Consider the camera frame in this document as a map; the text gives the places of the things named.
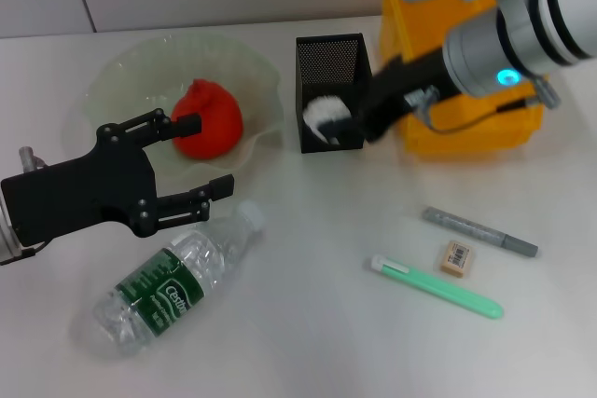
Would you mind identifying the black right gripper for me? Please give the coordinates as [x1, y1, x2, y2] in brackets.
[320, 46, 457, 146]

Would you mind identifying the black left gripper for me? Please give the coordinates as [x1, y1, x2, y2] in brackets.
[0, 108, 204, 250]

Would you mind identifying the white paper ball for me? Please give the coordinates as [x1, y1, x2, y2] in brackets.
[301, 94, 352, 142]

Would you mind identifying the clear green-label water bottle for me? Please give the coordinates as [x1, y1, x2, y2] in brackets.
[90, 199, 267, 360]

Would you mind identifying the black mesh pen holder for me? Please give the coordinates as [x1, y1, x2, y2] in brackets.
[295, 33, 374, 155]

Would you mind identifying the pale green glass fruit plate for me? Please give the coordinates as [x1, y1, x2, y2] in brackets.
[83, 33, 285, 174]

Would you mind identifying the grey marker pen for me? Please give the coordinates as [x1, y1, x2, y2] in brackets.
[422, 205, 539, 259]

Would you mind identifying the beige eraser with barcode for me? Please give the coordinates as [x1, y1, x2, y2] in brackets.
[439, 239, 478, 279]

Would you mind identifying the yellow plastic storage bin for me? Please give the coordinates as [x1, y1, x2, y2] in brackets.
[378, 0, 548, 156]

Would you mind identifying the silver left gripper cable connector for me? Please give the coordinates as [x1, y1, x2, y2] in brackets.
[18, 145, 49, 172]

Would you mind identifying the right gripper cable with connector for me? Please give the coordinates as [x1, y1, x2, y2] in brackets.
[417, 75, 561, 134]

